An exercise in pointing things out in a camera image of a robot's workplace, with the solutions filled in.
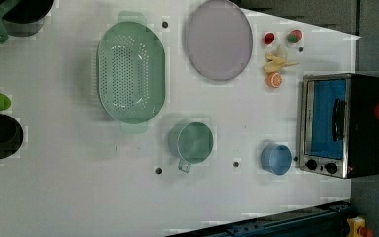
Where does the black steel toaster oven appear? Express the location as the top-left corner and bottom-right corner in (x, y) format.
(297, 73), (379, 179)

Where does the teal measuring cup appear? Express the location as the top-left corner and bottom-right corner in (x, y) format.
(168, 122), (214, 173)

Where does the green perforated colander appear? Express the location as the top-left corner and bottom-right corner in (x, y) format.
(97, 11), (166, 134)

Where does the lilac round plate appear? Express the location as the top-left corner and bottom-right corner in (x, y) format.
(185, 0), (253, 81)

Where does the orange slice toy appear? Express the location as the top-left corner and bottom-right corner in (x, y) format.
(266, 72), (283, 88)

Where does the blue bowl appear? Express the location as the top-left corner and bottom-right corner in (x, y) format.
(260, 143), (292, 176)

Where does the yellow fries toy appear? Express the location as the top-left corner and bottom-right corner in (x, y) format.
(264, 45), (299, 73)

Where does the small red tomato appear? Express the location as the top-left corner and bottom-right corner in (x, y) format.
(264, 33), (275, 45)

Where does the red green strawberry toy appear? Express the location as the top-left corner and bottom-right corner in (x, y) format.
(287, 29), (303, 43)

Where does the black cylindrical cup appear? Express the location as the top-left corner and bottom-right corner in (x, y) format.
(2, 0), (54, 24)

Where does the yellow red toy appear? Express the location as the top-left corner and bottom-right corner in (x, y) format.
(347, 217), (374, 237)

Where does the blue metal frame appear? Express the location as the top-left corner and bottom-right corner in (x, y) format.
(168, 201), (357, 237)

